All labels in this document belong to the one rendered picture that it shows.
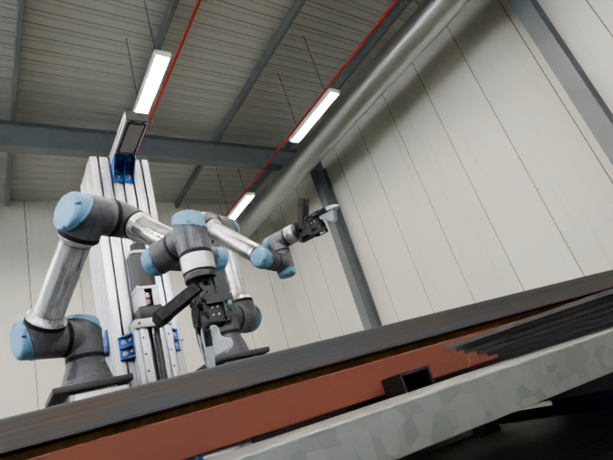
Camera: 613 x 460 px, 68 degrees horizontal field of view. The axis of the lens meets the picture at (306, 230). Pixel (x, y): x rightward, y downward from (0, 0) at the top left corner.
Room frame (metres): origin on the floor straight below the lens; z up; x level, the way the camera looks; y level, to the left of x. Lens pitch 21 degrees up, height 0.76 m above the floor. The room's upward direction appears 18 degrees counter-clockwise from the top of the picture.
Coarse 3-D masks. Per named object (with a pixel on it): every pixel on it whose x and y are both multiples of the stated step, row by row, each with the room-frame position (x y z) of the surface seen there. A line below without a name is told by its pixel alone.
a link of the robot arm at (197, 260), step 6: (192, 252) 0.91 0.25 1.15; (198, 252) 0.92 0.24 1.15; (204, 252) 0.93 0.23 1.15; (210, 252) 0.94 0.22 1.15; (186, 258) 0.92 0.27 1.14; (192, 258) 0.91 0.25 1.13; (198, 258) 0.92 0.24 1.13; (204, 258) 0.92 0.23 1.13; (210, 258) 0.94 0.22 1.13; (180, 264) 0.94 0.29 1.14; (186, 264) 0.92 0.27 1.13; (192, 264) 0.91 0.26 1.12; (198, 264) 0.92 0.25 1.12; (204, 264) 0.92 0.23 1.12; (210, 264) 0.93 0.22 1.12; (186, 270) 0.92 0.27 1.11; (192, 270) 0.92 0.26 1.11
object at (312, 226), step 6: (306, 216) 1.65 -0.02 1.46; (312, 216) 1.64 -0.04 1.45; (318, 216) 1.66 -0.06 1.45; (306, 222) 1.65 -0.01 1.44; (312, 222) 1.65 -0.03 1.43; (318, 222) 1.64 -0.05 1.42; (294, 228) 1.68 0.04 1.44; (300, 228) 1.69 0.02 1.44; (306, 228) 1.68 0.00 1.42; (312, 228) 1.65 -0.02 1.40; (318, 228) 1.64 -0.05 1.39; (324, 228) 1.70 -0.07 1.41; (294, 234) 1.69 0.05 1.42; (300, 234) 1.70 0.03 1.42; (306, 234) 1.68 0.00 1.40; (312, 234) 1.66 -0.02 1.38; (318, 234) 1.72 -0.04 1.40; (300, 240) 1.70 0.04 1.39; (306, 240) 1.72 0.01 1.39
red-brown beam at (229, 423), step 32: (512, 320) 0.86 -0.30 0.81; (384, 352) 0.73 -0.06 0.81; (416, 352) 0.72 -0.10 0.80; (448, 352) 0.75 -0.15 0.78; (288, 384) 0.66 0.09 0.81; (320, 384) 0.65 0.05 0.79; (352, 384) 0.67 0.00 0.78; (160, 416) 0.58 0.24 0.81; (192, 416) 0.57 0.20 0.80; (224, 416) 0.58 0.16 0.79; (256, 416) 0.60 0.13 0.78; (288, 416) 0.62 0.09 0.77; (32, 448) 0.51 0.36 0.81; (64, 448) 0.50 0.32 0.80; (96, 448) 0.52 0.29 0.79; (128, 448) 0.53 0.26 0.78; (160, 448) 0.55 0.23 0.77; (192, 448) 0.56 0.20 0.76
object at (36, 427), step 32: (544, 288) 0.87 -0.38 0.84; (576, 288) 0.91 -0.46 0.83; (608, 288) 0.97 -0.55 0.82; (416, 320) 0.73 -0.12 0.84; (448, 320) 0.76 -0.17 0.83; (480, 320) 0.79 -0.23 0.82; (288, 352) 0.63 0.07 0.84; (320, 352) 0.65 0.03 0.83; (352, 352) 0.67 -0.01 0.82; (160, 384) 0.55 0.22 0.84; (192, 384) 0.57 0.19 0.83; (224, 384) 0.59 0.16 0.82; (256, 384) 0.62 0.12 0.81; (32, 416) 0.49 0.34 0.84; (64, 416) 0.50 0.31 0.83; (96, 416) 0.52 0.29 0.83; (128, 416) 0.53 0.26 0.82; (0, 448) 0.48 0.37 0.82
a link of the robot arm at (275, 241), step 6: (276, 234) 1.71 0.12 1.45; (282, 234) 1.70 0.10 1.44; (264, 240) 1.75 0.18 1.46; (270, 240) 1.73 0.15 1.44; (276, 240) 1.71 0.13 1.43; (282, 240) 1.71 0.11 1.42; (264, 246) 1.74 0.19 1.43; (270, 246) 1.73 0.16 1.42; (276, 246) 1.72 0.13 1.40; (282, 246) 1.72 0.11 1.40; (288, 246) 1.75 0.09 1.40
